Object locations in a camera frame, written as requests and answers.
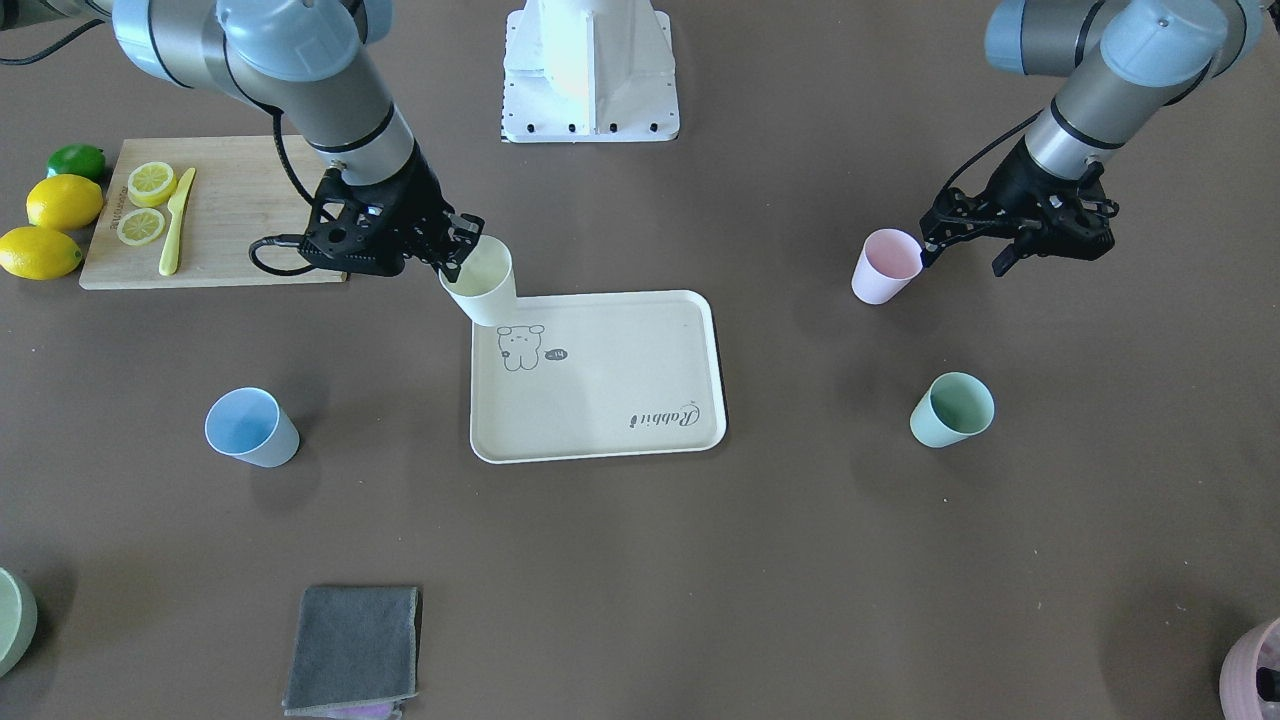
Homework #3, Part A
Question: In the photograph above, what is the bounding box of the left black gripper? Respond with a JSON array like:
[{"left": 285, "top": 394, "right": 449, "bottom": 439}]
[{"left": 922, "top": 141, "right": 1119, "bottom": 278}]

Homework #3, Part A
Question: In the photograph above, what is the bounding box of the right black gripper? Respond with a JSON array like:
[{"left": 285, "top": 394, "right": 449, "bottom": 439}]
[{"left": 298, "top": 150, "right": 485, "bottom": 283}]

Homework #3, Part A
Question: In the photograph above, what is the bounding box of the cream plastic cup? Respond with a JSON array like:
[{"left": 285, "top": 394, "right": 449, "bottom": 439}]
[{"left": 436, "top": 234, "right": 517, "bottom": 327}]

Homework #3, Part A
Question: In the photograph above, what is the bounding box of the pink plastic cup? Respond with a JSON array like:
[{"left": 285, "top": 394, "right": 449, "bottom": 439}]
[{"left": 851, "top": 228, "right": 923, "bottom": 305}]

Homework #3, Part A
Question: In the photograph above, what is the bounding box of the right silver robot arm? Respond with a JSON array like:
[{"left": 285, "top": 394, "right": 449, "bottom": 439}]
[{"left": 3, "top": 1, "right": 483, "bottom": 283}]

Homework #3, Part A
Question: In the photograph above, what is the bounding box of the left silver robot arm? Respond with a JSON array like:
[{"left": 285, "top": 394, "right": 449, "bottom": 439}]
[{"left": 920, "top": 1, "right": 1277, "bottom": 275}]

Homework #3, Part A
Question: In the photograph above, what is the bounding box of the cream rabbit tray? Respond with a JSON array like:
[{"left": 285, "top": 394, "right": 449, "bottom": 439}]
[{"left": 470, "top": 290, "right": 728, "bottom": 464}]

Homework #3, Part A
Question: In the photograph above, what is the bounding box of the green plastic cup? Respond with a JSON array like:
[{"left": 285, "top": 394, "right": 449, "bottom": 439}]
[{"left": 910, "top": 372, "right": 995, "bottom": 448}]

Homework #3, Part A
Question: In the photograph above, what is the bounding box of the wooden cutting board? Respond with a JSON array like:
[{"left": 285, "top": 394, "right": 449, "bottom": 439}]
[{"left": 79, "top": 135, "right": 346, "bottom": 290}]

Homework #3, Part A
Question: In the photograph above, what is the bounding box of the blue plastic cup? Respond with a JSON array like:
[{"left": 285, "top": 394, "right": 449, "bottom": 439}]
[{"left": 204, "top": 387, "right": 300, "bottom": 468}]

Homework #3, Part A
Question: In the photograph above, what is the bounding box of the yellow plastic knife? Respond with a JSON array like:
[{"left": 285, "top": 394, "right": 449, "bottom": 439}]
[{"left": 157, "top": 167, "right": 197, "bottom": 277}]

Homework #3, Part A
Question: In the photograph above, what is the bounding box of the lemon half slice upper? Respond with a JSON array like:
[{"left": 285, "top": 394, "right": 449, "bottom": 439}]
[{"left": 125, "top": 161, "right": 178, "bottom": 208}]

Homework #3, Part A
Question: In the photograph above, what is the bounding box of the lemon half slice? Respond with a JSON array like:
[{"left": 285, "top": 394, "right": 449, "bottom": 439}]
[
  {"left": 125, "top": 161, "right": 178, "bottom": 208},
  {"left": 115, "top": 208, "right": 166, "bottom": 247}
]

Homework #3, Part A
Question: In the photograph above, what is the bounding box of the lemon half slice lower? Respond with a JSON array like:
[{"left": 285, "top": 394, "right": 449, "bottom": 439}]
[{"left": 115, "top": 208, "right": 166, "bottom": 247}]

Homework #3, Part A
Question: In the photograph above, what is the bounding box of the green lime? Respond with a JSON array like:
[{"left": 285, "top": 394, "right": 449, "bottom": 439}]
[{"left": 46, "top": 143, "right": 108, "bottom": 182}]

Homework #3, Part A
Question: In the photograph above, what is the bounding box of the whole lemon near lime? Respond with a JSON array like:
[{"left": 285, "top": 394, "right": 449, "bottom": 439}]
[{"left": 26, "top": 174, "right": 104, "bottom": 231}]

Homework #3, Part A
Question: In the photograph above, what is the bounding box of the grey folded cloth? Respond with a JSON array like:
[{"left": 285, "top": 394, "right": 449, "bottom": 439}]
[{"left": 282, "top": 585, "right": 420, "bottom": 719}]

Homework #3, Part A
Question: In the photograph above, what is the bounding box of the whole lemon outer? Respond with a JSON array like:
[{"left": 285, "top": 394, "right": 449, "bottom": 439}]
[{"left": 1, "top": 225, "right": 84, "bottom": 281}]

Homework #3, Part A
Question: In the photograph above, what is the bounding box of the pink bowl with ice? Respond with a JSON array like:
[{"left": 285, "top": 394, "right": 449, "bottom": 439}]
[{"left": 1219, "top": 619, "right": 1279, "bottom": 719}]

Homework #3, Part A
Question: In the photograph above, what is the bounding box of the green plastic bowl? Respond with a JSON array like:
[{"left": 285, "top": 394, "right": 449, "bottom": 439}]
[{"left": 0, "top": 568, "right": 38, "bottom": 676}]

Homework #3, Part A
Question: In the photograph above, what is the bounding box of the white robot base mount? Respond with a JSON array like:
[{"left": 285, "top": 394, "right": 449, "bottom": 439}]
[{"left": 500, "top": 1, "right": 681, "bottom": 143}]

